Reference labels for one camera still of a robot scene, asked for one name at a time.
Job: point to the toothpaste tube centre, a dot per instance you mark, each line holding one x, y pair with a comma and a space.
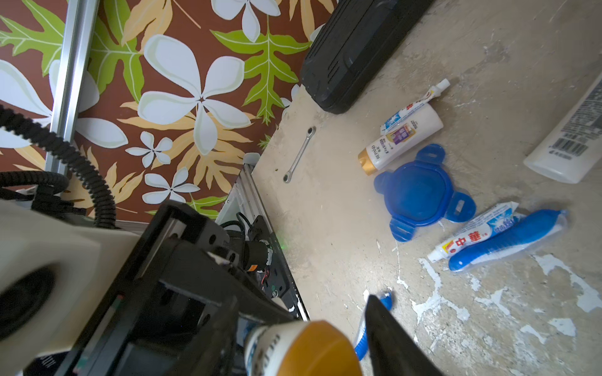
488, 224

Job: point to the black rubber mat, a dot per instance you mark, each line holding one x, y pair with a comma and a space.
351, 48

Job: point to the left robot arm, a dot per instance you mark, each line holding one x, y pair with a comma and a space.
59, 280

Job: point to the blue lid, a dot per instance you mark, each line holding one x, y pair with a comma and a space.
420, 193

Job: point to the white bottle purple label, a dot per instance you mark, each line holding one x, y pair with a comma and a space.
406, 131

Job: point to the small metal wrench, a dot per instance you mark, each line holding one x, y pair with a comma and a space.
287, 178

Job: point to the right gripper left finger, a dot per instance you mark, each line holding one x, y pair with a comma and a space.
214, 350

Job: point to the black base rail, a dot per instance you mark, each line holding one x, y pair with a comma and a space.
262, 254

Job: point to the toothpaste tube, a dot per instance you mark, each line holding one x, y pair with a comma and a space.
488, 224
406, 112

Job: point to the toothpaste tube left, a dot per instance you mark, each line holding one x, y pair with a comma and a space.
406, 112

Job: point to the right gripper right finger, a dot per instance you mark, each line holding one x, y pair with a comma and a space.
392, 351

